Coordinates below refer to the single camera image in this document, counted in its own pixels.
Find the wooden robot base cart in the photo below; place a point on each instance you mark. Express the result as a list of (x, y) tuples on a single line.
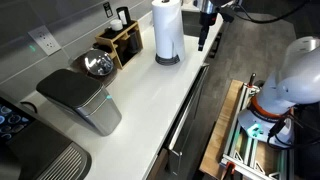
[(229, 143)]

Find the bamboo coffee pod organizer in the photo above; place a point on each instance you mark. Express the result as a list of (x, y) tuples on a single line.
[(124, 44)]

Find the shiny chrome round bowl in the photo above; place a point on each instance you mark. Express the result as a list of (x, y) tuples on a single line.
[(98, 62)]

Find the black framed card holder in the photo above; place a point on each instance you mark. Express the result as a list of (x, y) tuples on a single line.
[(124, 15)]

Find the black wall switch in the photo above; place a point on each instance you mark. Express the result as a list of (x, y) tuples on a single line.
[(108, 9)]

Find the black wire paper towel holder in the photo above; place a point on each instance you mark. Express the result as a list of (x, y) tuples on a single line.
[(166, 61)]

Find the silver countertop trash bin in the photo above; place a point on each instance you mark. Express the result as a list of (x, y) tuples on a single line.
[(84, 97)]

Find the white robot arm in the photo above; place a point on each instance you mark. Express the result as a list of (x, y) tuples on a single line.
[(295, 81)]

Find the black coffee machine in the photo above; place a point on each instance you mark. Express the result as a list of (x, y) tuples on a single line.
[(33, 150)]

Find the white wall power outlet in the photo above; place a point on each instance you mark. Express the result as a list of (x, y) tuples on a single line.
[(45, 40)]

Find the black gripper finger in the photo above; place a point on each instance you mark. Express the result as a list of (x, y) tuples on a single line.
[(202, 37)]

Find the white cup on organizer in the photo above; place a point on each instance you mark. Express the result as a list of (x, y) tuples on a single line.
[(116, 25)]

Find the stainless dishwasher front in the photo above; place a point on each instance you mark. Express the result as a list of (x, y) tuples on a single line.
[(177, 140)]

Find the white paper towel roll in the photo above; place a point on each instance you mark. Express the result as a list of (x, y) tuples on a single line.
[(168, 28)]

